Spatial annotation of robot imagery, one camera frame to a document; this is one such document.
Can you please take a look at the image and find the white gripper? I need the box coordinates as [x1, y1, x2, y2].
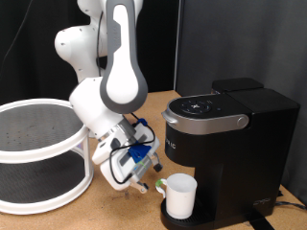
[91, 123, 164, 195]

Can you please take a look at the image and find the white mug green taped handle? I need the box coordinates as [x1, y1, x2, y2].
[154, 172, 199, 220]

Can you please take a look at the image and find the silver handle brewer lid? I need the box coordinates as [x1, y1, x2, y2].
[161, 93, 250, 136]

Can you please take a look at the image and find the black Keurig coffee machine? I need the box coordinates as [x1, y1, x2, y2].
[159, 86, 301, 230]

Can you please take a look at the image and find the black slotted drip tray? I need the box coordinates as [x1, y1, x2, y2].
[159, 195, 222, 230]

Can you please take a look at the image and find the white two-tier turntable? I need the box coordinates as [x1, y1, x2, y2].
[0, 98, 95, 216]

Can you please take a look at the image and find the black tape strip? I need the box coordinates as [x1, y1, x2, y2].
[244, 211, 276, 230]

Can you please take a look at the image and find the grey backdrop curtain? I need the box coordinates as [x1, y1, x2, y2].
[174, 0, 307, 205]

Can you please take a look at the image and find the wrist camera blue mount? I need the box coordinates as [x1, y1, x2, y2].
[116, 118, 154, 181]

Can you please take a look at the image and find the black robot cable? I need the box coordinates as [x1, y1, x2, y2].
[95, 9, 157, 186]

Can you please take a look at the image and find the black power cable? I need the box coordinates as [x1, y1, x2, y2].
[273, 200, 307, 212]

